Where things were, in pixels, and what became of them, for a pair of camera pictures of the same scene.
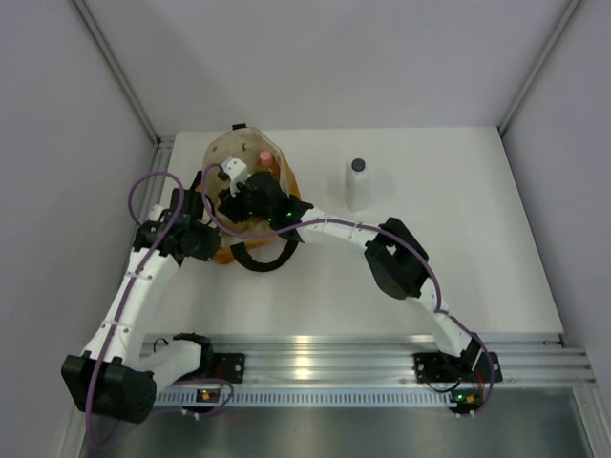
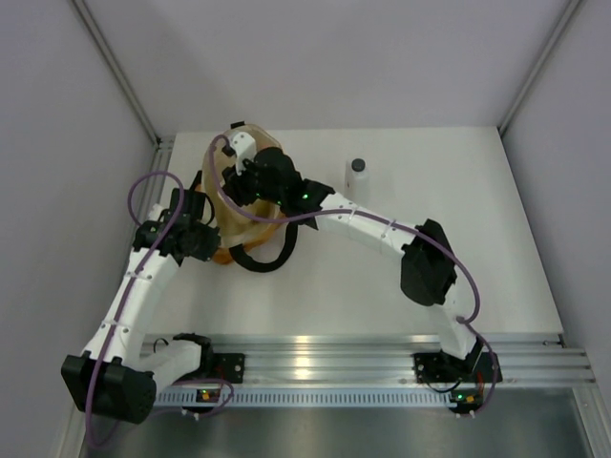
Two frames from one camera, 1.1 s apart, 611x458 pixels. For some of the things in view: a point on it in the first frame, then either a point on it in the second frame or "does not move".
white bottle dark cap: [357, 183] does not move
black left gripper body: [207, 240] does not move
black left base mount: [227, 366] does not move
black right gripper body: [242, 208] → [247, 188]
